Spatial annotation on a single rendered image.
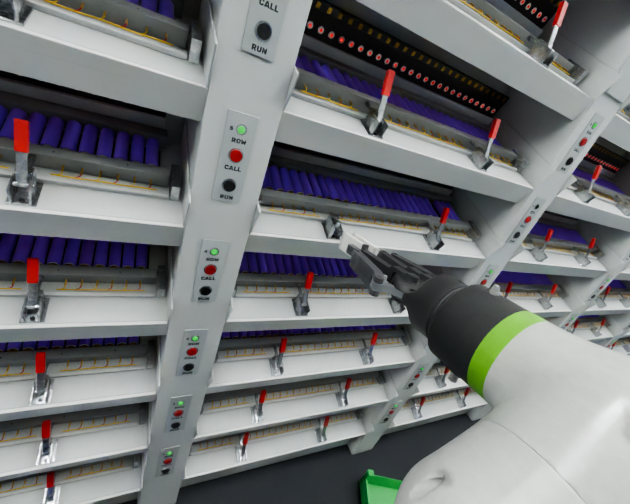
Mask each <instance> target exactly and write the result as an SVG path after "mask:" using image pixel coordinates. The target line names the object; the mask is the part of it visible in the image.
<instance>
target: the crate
mask: <svg viewBox="0 0 630 504"><path fill-rule="evenodd" d="M401 483H402V481H401V480H396V479H391V478H387V477H382V476H377V475H374V471H373V470H370V469H368V470H367V472H366V473H365V474H364V475H363V477H362V478H361V479H360V481H359V485H360V495H361V504H394V502H395V498H396V495H397V492H398V489H399V487H400V485H401Z"/></svg>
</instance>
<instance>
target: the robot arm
mask: <svg viewBox="0 0 630 504"><path fill-rule="evenodd" d="M339 248H340V249H341V250H342V251H343V252H345V253H346V254H347V255H349V256H350V257H351V259H350V263H349V266H350V267H351V268H352V270H353V271H354V272H355V273H356V274H357V275H358V277H359V278H360V279H361V280H362V281H363V282H364V284H365V285H366V286H367V287H368V291H369V294H370V295H371V296H374V297H378V296H379V294H381V293H382V292H383V293H387V294H391V296H392V298H393V299H394V300H395V301H396V302H398V303H400V304H402V305H404V306H406V309H407V312H408V317H409V320H410V323H411V324H412V325H413V326H414V327H415V328H416V329H417V330H418V331H419V332H420V333H422V334H423V335H424V336H425V337H426V338H427V339H428V346H429V349H430V351H431V352H432V353H433V354H434V355H435V356H436V357H437V358H438V359H440V362H441V363H442V364H443V365H444V366H446V367H447V368H448V369H449V370H450V371H451V372H450V375H449V376H448V379H449V380H450V381H451V382H453V383H457V381H458V378H460V379H462V380H463V381H464V382H465V383H466V384H467V385H469V386H470V387H471V388H472V389H473V390H474V391H475V392H476V393H478V394H479V395H480V396H481V397H482V398H483V399H484V400H485V401H486V402H488V403H489V404H490V405H491V406H492V407H493V409H492V410H491V411H490V412H488V413H487V414H486V415H485V416H484V417H483V418H482V419H481V420H479V421H478V422H477V423H475V424H474V425H473V426H471V427H470V428H469V429H467V430H466V431H464V432H463V433H461V434H460V435H459V436H457V437H456V438H454V439H453V440H451V441H450V442H448V443H447V444H445V445H444V446H442V447H441V448H439V449H438V450H436V451H435V452H433V453H431V454H430V455H428V456H427V457H425V458H423V459H422V460H420V461H419V462H418V463H417V464H416V465H414V466H413V467H412V468H411V470H410V471H409V472H408V473H407V475H406V476H405V478H404V479H403V481H402V483H401V485H400V487H399V489H398V492H397V495H396V498H395V502H394V504H630V356H629V355H626V354H623V353H620V352H616V351H614V350H611V349H608V348H605V347H603V346H600V345H597V344H595V343H592V342H590V341H587V340H585V339H583V338H580V337H578V336H576V335H573V334H571V333H569V332H567V331H565V330H563V329H561V328H559V327H557V326H555V325H553V324H552V323H550V322H548V321H546V320H544V319H543V318H541V317H539V316H537V315H536V314H534V313H532V312H530V311H528V310H527V309H525V308H523V307H521V306H519V305H518V304H516V303H514V302H512V301H511V300H509V299H507V298H505V297H503V296H502V295H500V293H499V292H500V286H499V285H496V284H494V286H493V287H491V289H489V288H487V287H486V286H484V285H480V284H474V285H470V286H468V285H466V284H465V283H463V282H461V281H459V280H458V279H456V278H454V277H453V276H451V275H447V274H440V275H436V274H434V273H432V272H430V271H429V270H427V269H425V268H423V267H421V266H419V265H417V264H415V263H413V262H412V261H410V260H408V259H406V258H404V257H402V256H400V255H398V254H397V253H391V255H390V254H389V253H388V252H386V251H384V250H380V251H379V248H378V247H376V246H375V245H373V244H372V243H370V242H369V241H367V240H366V239H364V238H363V237H361V236H360V235H358V234H357V233H353V234H352V235H351V234H349V233H348V232H343V235H342V238H341V241H340V245H339Z"/></svg>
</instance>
